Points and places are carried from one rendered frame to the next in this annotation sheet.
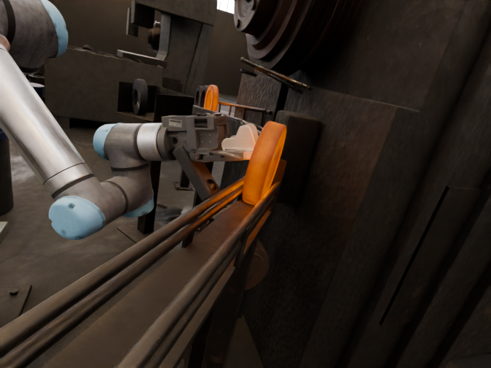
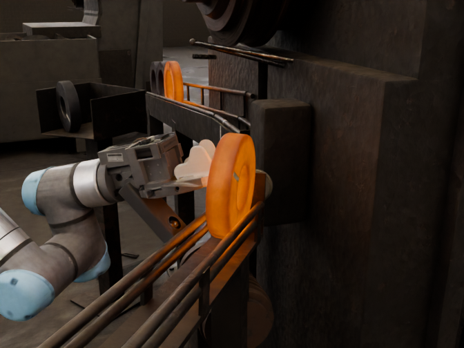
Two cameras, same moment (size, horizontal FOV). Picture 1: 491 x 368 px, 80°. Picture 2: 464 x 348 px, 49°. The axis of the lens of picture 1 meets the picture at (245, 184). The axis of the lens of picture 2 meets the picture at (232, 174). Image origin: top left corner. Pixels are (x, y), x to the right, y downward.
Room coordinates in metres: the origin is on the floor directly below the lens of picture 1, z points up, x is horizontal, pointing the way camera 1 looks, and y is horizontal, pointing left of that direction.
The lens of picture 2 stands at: (-0.18, -0.09, 0.98)
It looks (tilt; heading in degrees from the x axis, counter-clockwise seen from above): 19 degrees down; 5
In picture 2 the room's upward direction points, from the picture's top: straight up
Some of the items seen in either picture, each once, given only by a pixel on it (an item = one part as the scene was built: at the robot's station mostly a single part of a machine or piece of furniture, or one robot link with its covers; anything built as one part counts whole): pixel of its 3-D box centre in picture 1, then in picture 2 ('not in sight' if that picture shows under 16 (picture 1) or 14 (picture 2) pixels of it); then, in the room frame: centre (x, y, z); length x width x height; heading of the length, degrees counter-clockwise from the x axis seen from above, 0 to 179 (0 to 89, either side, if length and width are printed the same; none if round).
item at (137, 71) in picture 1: (107, 88); (18, 87); (3.26, 1.70, 0.39); 1.03 x 0.83 x 0.79; 117
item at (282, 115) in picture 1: (288, 158); (280, 161); (0.78, -0.10, 0.68); 0.11 x 0.08 x 0.24; 113
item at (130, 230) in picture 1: (149, 165); (100, 200); (1.33, 0.47, 0.36); 0.26 x 0.20 x 0.72; 58
